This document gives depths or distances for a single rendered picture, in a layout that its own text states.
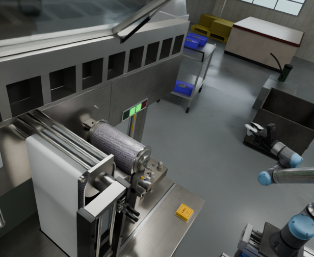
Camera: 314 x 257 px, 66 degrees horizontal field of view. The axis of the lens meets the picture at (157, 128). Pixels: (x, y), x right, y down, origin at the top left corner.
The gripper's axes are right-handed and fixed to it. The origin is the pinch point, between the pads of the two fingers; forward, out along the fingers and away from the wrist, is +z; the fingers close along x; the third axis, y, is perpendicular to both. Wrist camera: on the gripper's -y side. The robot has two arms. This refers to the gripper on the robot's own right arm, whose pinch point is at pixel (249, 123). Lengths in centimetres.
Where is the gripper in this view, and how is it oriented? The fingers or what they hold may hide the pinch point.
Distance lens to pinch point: 161.2
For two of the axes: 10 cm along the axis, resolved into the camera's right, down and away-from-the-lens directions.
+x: 8.4, -3.1, 4.5
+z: -5.4, -5.8, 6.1
